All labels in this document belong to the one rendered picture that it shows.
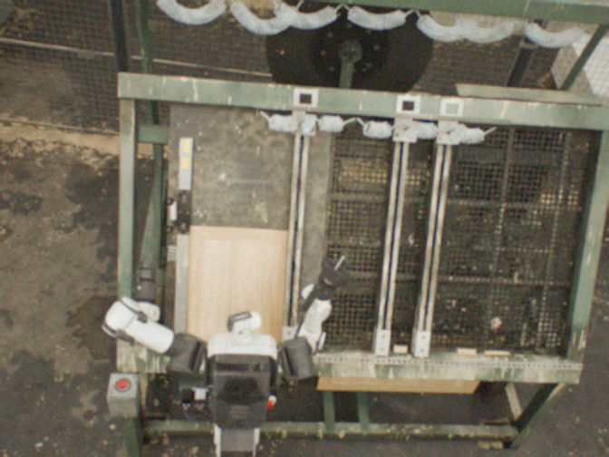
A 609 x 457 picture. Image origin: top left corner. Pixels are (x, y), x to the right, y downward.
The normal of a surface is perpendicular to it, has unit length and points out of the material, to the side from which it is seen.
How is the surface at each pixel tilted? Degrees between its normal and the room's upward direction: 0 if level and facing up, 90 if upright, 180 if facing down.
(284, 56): 90
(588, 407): 0
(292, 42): 90
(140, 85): 55
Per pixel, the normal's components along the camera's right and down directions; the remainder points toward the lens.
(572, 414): 0.11, -0.68
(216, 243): 0.10, 0.20
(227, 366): 0.09, -0.91
